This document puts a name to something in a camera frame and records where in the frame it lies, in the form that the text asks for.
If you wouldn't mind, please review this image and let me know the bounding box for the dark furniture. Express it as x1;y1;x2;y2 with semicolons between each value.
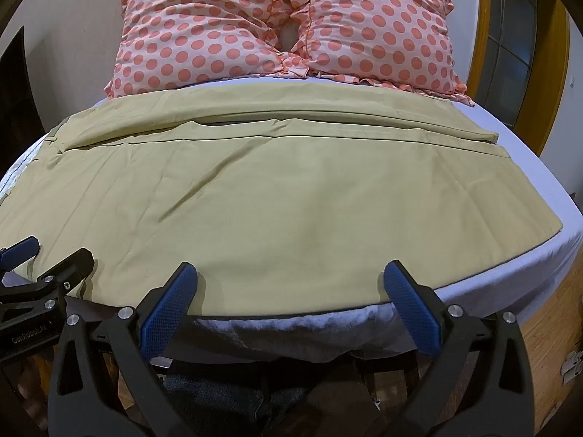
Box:
0;25;52;179

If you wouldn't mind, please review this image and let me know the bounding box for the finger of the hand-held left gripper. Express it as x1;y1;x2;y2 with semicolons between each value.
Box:
0;248;95;316
0;236;41;276

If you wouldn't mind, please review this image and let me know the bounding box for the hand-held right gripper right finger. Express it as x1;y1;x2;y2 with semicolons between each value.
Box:
383;259;536;437

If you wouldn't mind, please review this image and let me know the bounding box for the wooden framed glass door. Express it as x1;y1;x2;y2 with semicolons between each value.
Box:
469;0;575;156

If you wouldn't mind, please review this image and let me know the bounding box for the olive green bed sheet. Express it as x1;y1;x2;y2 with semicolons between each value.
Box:
0;83;564;316

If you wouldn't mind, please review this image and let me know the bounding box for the pink polka dot pillow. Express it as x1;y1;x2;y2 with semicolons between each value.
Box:
104;0;312;99
273;0;471;106

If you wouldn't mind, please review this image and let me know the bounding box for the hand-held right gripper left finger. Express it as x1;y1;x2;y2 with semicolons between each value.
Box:
47;261;199;437

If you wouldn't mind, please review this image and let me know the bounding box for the white wall fitting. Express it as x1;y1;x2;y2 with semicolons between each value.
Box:
562;350;583;386

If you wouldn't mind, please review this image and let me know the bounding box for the bed with white sheet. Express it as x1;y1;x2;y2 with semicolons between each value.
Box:
0;73;583;374

